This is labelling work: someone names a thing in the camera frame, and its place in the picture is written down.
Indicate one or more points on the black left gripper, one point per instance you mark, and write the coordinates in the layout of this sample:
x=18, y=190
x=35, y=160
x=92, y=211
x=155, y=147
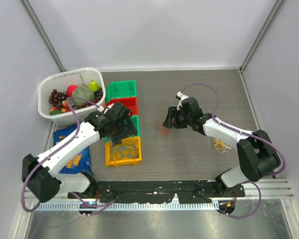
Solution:
x=128, y=130

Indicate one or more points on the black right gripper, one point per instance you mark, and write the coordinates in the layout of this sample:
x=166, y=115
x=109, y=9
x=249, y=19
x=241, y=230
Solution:
x=173, y=112

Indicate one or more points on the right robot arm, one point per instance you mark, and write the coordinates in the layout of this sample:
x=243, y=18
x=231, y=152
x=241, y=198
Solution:
x=257, y=157

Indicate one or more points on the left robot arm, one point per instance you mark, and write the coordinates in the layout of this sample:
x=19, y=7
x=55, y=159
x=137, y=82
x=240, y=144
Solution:
x=41, y=174

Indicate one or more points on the near green bin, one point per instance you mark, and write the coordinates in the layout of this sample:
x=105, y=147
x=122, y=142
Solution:
x=136, y=122

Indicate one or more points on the green bin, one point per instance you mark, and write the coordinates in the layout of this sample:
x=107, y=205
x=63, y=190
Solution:
x=121, y=89
x=136, y=122

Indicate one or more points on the yellow bin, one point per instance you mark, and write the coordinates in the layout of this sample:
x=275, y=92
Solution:
x=128, y=152

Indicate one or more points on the red bin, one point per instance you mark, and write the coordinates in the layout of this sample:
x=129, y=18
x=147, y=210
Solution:
x=131, y=103

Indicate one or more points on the far green bin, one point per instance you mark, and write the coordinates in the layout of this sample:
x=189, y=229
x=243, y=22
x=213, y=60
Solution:
x=121, y=89

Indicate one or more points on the yellow toy pear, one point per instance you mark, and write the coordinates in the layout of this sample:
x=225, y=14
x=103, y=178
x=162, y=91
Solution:
x=93, y=86

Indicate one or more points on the blue Doritos bag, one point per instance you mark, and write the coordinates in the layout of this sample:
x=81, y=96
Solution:
x=79, y=163

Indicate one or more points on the green toy melon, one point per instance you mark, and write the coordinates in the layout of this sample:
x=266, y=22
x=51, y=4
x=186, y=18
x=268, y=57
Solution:
x=82, y=92

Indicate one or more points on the red toy apple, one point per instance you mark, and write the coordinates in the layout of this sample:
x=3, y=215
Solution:
x=71, y=89

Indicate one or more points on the small toy fruits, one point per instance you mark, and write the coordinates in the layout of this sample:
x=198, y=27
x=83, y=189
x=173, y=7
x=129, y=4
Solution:
x=59, y=108

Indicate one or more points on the dark red toy grapes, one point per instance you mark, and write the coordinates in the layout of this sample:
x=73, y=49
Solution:
x=57, y=97

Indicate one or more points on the white plastic basket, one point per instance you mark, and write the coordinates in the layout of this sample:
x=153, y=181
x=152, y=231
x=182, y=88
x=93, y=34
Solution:
x=61, y=81

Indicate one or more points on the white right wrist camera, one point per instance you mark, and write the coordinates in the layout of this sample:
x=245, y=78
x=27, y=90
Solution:
x=180, y=97

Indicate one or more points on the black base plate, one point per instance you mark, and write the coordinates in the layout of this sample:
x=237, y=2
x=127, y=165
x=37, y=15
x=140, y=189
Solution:
x=159, y=192

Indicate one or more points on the white slotted cable duct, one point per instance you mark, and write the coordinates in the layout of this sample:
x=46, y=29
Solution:
x=172, y=206

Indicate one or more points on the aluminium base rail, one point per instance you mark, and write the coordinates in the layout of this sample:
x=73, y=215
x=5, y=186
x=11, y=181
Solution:
x=275, y=188

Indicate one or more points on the left aluminium frame post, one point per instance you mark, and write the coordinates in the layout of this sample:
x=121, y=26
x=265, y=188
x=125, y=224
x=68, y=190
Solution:
x=42, y=33

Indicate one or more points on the aluminium frame post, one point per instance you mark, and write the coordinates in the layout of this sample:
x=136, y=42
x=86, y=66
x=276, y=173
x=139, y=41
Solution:
x=276, y=8
x=42, y=33

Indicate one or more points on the right aluminium frame post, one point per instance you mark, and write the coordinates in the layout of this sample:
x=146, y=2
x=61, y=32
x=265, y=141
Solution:
x=276, y=8

